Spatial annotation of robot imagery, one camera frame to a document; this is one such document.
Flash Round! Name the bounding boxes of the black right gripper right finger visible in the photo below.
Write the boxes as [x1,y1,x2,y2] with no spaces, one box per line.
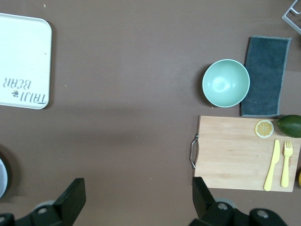
[188,176,286,226]

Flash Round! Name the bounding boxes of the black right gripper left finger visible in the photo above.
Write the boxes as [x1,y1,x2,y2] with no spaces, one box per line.
[0,178,86,226]

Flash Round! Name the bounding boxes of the pale round plate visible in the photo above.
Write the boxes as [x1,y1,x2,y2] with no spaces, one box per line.
[0,157,9,198]

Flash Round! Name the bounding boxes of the wooden cutting board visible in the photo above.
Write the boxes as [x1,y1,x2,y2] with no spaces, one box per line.
[190,115,301,193]

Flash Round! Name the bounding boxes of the yellow plastic knife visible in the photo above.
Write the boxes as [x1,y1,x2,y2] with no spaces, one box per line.
[263,139,280,191]

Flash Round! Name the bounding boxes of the yellow plastic fork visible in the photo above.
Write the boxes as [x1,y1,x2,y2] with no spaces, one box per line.
[280,140,293,188]

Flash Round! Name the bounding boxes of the lemon slice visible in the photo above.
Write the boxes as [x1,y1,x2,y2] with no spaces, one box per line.
[255,119,275,139]

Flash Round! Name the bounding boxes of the green avocado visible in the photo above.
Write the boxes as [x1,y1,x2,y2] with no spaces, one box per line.
[277,114,301,138]

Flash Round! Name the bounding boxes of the mint green bowl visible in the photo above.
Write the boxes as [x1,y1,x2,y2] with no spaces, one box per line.
[202,58,250,108]

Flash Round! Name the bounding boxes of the dark grey cloth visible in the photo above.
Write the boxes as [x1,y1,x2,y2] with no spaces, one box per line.
[239,35,292,118]

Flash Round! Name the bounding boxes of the cream bear print tray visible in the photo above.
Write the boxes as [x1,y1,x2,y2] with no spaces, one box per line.
[0,13,52,110]

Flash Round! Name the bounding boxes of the grey metal wire rack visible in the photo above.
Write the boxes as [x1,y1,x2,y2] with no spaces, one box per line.
[281,0,301,33]

